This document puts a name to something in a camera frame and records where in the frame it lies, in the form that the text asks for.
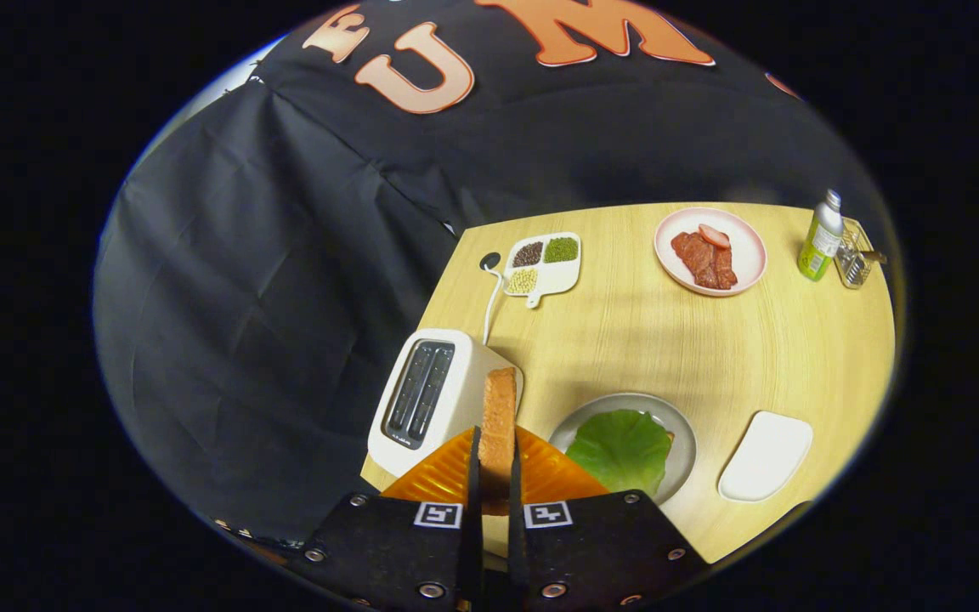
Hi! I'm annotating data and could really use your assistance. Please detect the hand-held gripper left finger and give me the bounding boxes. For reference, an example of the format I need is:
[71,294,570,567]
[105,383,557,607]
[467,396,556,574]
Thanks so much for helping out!
[303,425,484,612]

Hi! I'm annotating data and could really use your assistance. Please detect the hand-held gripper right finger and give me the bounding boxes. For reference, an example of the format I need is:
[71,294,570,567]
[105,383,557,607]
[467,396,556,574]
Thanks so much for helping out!
[506,425,710,612]

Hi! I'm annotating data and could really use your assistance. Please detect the green lettuce leaf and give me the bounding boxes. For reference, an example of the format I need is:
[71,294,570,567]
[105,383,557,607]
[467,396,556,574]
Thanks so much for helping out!
[565,410,674,498]

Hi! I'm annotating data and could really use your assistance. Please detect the toasted bread slice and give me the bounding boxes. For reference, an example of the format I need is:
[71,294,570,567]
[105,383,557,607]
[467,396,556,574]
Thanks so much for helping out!
[478,367,518,517]

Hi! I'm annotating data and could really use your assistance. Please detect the grey round plate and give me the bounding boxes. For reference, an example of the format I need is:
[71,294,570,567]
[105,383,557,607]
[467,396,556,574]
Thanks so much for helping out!
[547,392,698,507]

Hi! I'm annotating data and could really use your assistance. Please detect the white oblong dish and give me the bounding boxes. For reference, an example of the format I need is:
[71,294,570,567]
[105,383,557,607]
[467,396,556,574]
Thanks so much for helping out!
[717,411,814,503]

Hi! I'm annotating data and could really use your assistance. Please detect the cream white toaster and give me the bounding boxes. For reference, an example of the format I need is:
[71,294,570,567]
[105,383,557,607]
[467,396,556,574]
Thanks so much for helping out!
[367,328,525,479]

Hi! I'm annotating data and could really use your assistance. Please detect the white divided seasoning tray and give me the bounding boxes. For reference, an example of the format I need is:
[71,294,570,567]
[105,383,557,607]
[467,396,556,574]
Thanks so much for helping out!
[502,232,582,309]

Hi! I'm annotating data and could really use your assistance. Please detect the pink round plate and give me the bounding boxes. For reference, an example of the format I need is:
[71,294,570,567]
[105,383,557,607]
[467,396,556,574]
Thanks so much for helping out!
[654,207,768,298]

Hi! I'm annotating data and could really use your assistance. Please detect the silver bottle green label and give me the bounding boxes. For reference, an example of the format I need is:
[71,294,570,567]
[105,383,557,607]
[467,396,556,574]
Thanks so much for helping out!
[797,189,845,282]

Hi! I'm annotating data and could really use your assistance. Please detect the white toaster cable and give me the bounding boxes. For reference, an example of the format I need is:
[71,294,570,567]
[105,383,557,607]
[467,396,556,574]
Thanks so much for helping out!
[483,268,507,345]

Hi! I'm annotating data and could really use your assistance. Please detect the small wire basket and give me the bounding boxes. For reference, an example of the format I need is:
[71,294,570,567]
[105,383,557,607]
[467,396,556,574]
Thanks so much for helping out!
[834,219,877,291]

